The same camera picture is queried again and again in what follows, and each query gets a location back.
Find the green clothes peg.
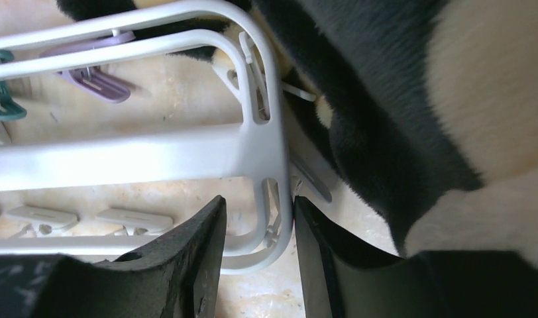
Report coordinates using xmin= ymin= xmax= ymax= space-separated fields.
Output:
xmin=0 ymin=50 xmax=27 ymax=122

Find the black floral blanket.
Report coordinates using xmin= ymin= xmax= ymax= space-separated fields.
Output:
xmin=56 ymin=0 xmax=538 ymax=271

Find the white plastic clip hanger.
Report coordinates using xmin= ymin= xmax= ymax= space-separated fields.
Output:
xmin=0 ymin=0 xmax=333 ymax=276

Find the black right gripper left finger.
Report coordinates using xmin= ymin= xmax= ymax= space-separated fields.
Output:
xmin=0 ymin=196 xmax=227 ymax=317

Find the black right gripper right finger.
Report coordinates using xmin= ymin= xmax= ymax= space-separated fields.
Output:
xmin=294 ymin=196 xmax=538 ymax=317

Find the purple clothes peg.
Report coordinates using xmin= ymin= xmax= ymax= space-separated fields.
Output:
xmin=39 ymin=31 xmax=136 ymax=103

